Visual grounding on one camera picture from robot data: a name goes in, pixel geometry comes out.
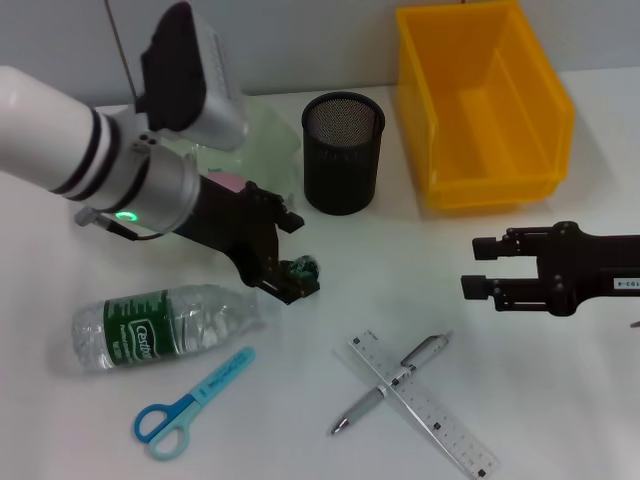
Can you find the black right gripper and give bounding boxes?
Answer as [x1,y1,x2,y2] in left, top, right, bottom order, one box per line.
[460,220,640,319]

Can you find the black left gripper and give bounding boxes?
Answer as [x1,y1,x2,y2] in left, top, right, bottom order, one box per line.
[174,172,321,307]

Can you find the green plastic wrapper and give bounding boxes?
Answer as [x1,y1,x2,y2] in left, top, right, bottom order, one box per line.
[279,254,321,299]

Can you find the pink peach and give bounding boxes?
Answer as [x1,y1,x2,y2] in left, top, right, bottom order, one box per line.
[206,172,249,194]

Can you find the clear green-label water bottle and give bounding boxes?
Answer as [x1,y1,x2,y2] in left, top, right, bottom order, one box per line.
[71,283,281,374]

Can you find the silver pen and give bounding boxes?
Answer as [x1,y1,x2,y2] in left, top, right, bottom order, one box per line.
[329,328,457,436]

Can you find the black mesh pen cup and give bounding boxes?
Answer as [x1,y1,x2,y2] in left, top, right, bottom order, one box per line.
[300,92,387,217]

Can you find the green glass fruit plate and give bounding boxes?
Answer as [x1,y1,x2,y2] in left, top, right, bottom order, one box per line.
[89,93,301,251]

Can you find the clear plastic ruler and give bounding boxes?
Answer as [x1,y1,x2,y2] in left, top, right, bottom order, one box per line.
[346,327,502,480]

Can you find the blue scissors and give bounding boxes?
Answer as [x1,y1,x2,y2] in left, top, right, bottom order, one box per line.
[132,346,257,461]

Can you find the yellow plastic bin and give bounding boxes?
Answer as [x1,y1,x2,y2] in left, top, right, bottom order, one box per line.
[395,0,576,212]

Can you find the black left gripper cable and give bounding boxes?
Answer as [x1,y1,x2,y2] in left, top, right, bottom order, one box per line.
[74,205,167,241]

